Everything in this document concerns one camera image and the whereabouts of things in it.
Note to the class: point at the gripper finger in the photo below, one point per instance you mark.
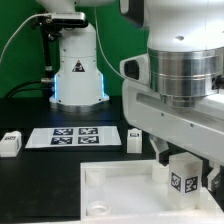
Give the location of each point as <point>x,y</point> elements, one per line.
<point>214,176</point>

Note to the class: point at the black camera on stand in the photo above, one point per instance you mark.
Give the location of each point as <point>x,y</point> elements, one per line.
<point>51,30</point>

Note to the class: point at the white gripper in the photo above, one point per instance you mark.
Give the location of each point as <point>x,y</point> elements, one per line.
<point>199,130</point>

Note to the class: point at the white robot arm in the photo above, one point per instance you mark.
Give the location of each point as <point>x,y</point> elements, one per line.
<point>174,91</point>

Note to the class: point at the white sheet with markers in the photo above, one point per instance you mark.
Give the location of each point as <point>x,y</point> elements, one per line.
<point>74,136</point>

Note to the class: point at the white square tabletop part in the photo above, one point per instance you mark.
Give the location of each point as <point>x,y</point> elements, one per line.
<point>123,192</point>

